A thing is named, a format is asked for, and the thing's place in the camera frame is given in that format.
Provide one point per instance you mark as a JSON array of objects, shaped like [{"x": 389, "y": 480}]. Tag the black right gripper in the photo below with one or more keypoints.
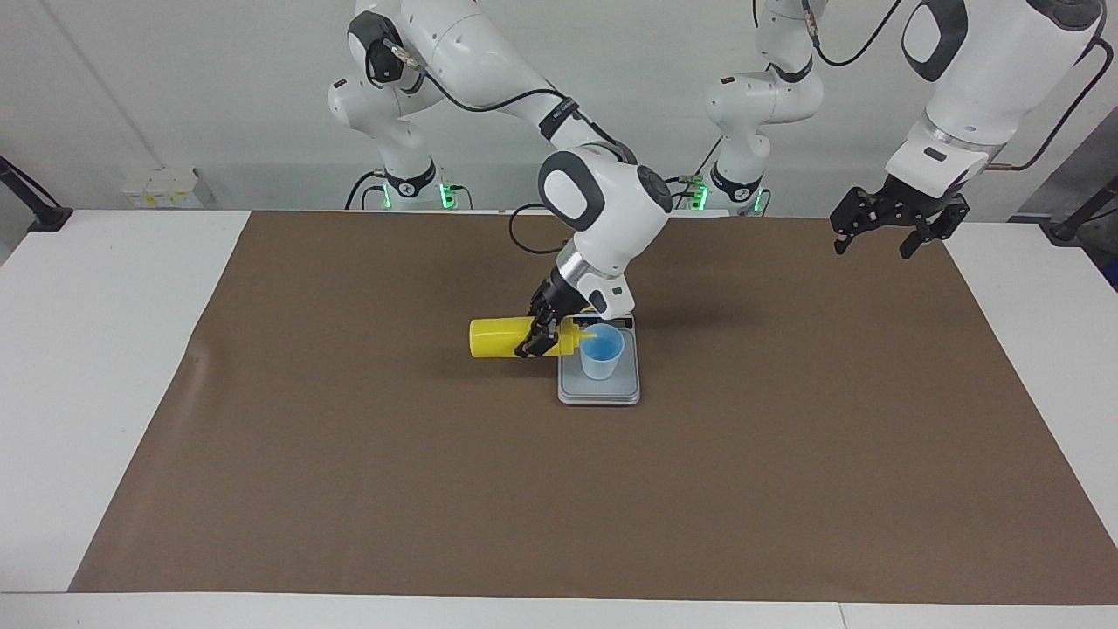
[{"x": 566, "y": 301}]

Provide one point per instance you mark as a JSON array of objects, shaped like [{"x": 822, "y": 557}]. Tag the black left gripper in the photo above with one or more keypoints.
[{"x": 913, "y": 205}]

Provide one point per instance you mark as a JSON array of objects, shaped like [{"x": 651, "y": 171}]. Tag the yellow squeeze seasoning bottle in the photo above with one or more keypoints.
[{"x": 493, "y": 338}]

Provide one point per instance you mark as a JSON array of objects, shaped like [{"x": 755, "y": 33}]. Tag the light blue plastic cup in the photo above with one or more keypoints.
[{"x": 603, "y": 360}]

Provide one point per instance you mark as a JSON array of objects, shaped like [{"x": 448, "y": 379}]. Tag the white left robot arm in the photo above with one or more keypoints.
[{"x": 978, "y": 79}]

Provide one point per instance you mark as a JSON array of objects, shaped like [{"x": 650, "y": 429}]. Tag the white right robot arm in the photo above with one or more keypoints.
[{"x": 611, "y": 210}]

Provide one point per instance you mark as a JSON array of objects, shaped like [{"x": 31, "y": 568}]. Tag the white digital kitchen scale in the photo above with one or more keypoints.
[{"x": 598, "y": 390}]

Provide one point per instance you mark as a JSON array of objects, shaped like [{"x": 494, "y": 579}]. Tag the black clamp stand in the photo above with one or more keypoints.
[
  {"x": 1070, "y": 229},
  {"x": 48, "y": 214}
]

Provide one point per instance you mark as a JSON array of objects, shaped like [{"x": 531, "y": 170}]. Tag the brown table mat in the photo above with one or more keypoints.
[{"x": 611, "y": 489}]

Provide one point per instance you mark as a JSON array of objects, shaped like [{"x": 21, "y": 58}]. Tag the white wall socket box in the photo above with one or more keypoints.
[{"x": 162, "y": 188}]

